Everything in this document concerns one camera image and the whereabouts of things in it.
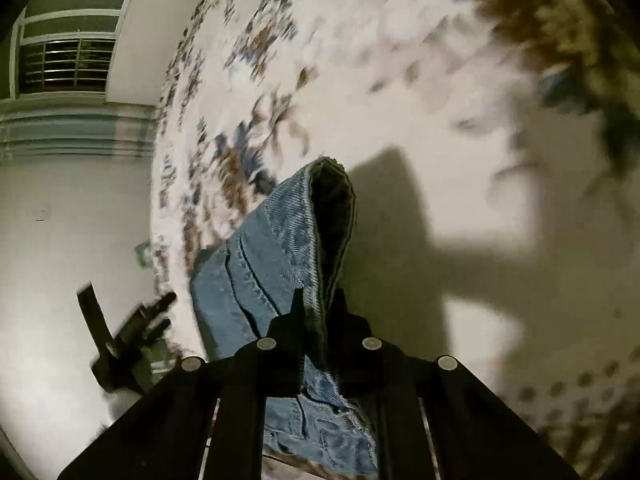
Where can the small green object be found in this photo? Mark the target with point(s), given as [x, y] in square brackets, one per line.
[143, 255]

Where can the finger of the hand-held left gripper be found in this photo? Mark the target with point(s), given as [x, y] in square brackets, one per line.
[156, 329]
[159, 304]

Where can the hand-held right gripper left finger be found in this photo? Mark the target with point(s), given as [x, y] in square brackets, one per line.
[294, 322]

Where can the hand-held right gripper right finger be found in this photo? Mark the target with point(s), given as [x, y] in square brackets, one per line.
[340, 325]

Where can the white floral bedsheet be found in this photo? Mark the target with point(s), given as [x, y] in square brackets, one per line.
[380, 85]

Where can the blue denim pants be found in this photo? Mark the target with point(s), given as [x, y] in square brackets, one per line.
[270, 255]

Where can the window with metal grille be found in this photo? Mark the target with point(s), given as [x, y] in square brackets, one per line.
[70, 50]

